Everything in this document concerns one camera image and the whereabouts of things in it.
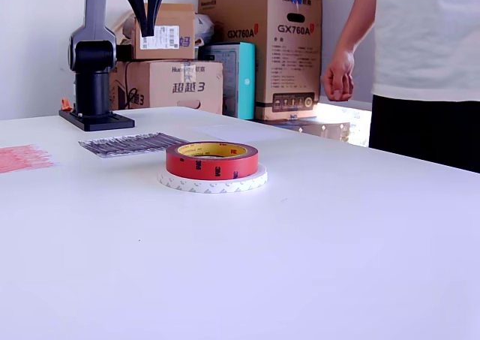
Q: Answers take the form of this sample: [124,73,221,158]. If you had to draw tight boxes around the red 3M tape roll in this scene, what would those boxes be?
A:
[165,141,260,180]

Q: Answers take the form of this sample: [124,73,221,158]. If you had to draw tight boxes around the person's right forearm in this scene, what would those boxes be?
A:
[334,0,378,56]

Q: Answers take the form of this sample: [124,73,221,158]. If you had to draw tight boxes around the wide white tape roll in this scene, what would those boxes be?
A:
[156,161,269,195]

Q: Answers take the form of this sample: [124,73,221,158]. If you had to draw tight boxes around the person's right hand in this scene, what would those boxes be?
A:
[321,49,356,102]

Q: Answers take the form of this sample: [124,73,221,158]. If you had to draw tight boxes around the cardboard box with shipping label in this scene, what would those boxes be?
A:
[133,2,197,61]

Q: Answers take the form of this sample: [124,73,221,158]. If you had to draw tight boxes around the tan paper bag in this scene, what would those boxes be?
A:
[112,11,137,50]

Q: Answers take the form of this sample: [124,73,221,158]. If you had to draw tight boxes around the white plastic bag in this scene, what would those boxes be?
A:
[193,13,215,49]

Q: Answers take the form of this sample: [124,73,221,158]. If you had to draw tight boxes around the wide brown printed carton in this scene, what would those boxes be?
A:
[108,59,224,116]

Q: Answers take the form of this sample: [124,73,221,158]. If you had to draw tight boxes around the tall GX760A cardboard box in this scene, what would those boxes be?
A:
[197,0,323,122]

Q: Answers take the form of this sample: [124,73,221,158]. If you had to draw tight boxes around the teal and grey box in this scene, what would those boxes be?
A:
[204,41,257,120]

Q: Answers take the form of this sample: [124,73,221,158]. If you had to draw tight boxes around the paper with black scribble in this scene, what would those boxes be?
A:
[77,131,200,160]

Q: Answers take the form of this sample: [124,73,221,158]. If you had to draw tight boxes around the blank white paper sheet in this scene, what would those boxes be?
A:
[189,122,297,144]

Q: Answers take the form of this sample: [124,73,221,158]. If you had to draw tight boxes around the paper with red scribble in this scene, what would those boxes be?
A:
[0,143,60,175]

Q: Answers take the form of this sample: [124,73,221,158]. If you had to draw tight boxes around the person in white shirt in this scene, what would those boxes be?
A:
[369,0,480,174]

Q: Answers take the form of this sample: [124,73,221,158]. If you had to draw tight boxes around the black power cable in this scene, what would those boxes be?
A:
[122,60,140,109]

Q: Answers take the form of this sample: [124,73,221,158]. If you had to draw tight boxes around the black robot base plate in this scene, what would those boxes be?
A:
[58,108,136,133]

